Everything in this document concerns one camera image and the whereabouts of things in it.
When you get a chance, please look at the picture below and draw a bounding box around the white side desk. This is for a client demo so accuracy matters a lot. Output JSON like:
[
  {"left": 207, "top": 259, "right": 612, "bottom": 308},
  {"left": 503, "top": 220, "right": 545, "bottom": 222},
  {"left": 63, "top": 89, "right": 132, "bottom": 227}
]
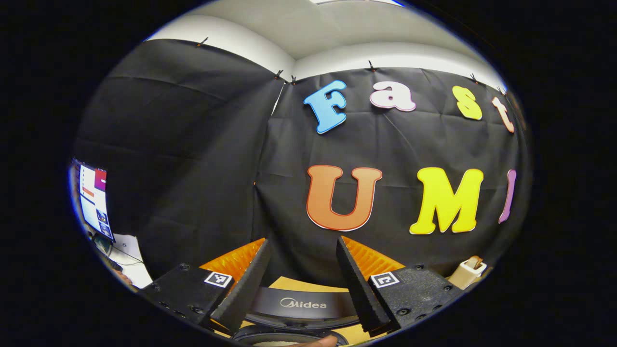
[{"left": 94, "top": 233, "right": 154, "bottom": 290}]

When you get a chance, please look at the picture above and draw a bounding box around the black silver rice cooker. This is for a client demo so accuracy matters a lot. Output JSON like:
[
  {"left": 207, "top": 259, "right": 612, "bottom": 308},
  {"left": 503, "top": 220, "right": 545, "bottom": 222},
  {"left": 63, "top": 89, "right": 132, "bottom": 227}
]
[{"left": 231, "top": 286, "right": 362, "bottom": 347}]

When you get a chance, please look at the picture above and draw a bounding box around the white toaster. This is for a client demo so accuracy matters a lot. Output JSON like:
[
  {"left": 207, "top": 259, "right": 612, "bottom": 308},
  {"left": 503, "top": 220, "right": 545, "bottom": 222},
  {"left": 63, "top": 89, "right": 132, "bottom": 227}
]
[{"left": 446, "top": 260, "right": 488, "bottom": 290}]

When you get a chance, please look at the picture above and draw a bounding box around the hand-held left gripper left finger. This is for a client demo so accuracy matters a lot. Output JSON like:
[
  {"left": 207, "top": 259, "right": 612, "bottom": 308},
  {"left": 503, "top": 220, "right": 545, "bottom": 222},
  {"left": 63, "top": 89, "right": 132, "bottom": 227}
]
[{"left": 137, "top": 237, "right": 273, "bottom": 336}]

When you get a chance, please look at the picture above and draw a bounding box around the computer monitor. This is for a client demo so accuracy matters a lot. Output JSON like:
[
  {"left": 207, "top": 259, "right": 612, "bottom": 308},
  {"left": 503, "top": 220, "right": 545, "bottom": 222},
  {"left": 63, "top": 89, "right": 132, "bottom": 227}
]
[{"left": 77, "top": 161, "right": 116, "bottom": 242}]

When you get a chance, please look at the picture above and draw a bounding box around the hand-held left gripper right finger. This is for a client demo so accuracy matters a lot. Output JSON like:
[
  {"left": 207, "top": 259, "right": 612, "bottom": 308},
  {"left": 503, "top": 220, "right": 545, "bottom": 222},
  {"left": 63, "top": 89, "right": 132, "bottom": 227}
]
[{"left": 336, "top": 235, "right": 466, "bottom": 338}]

